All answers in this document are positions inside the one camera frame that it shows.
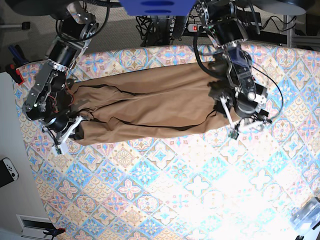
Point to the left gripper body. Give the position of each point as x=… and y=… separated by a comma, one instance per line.
x=251, y=114

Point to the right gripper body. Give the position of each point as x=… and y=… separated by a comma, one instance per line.
x=60, y=126

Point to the brown t-shirt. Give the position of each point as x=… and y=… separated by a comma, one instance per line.
x=162, y=102

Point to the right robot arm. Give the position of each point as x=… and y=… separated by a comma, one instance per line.
x=49, y=100

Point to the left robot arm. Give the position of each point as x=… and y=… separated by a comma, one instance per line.
x=236, y=94

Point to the red black clamp left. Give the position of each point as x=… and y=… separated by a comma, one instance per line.
x=15, y=74

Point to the game console with white controller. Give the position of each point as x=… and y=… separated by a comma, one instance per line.
x=8, y=172

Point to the blue black clamp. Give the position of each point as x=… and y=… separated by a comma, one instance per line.
x=18, y=55

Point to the white power strip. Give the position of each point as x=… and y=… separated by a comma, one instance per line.
x=195, y=27

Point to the black orange clamp bottom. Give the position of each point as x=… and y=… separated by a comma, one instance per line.
x=54, y=232

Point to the white floor vent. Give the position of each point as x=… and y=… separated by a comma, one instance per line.
x=33, y=228

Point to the clear plastic box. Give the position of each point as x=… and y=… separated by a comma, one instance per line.
x=307, y=218

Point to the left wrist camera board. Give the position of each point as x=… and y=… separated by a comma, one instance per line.
x=233, y=134

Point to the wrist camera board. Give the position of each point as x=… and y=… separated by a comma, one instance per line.
x=58, y=150
x=233, y=134

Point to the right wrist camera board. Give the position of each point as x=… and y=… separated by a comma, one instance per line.
x=58, y=150

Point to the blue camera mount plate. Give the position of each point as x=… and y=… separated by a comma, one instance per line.
x=157, y=7

